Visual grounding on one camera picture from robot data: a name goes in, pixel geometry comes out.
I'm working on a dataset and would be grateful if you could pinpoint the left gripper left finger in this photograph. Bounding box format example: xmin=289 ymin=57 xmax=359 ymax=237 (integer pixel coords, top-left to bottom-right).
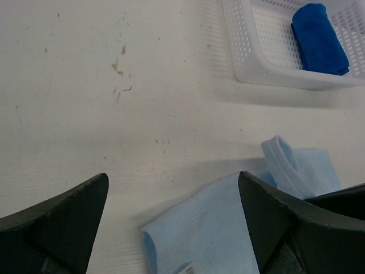
xmin=1 ymin=173 xmax=109 ymax=273

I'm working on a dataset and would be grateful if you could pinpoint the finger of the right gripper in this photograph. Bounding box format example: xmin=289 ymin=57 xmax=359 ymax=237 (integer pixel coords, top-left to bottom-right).
xmin=305 ymin=183 xmax=365 ymax=220

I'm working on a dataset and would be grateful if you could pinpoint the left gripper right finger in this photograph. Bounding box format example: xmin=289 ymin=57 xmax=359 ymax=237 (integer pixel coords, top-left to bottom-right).
xmin=238 ymin=172 xmax=364 ymax=273

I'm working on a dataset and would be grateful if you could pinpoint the light blue towel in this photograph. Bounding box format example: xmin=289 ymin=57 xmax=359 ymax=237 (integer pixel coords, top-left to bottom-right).
xmin=141 ymin=136 xmax=342 ymax=273

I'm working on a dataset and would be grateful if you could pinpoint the dark blue towel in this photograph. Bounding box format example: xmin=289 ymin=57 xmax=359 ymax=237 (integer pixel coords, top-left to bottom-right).
xmin=291 ymin=3 xmax=350 ymax=76

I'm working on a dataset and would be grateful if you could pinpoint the white perforated plastic basket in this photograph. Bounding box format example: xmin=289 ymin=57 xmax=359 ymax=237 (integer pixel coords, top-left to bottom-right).
xmin=222 ymin=1 xmax=364 ymax=90

